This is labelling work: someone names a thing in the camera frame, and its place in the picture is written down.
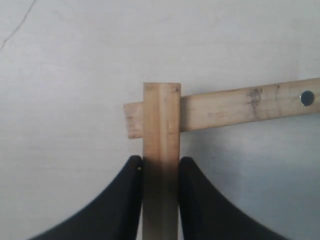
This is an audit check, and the wooden stick with holes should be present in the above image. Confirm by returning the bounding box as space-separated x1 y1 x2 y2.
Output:
123 77 320 140

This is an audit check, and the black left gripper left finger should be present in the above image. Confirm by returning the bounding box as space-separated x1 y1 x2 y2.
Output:
35 155 143 240

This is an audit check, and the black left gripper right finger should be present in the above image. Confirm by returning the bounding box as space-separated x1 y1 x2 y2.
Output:
178 156 284 240

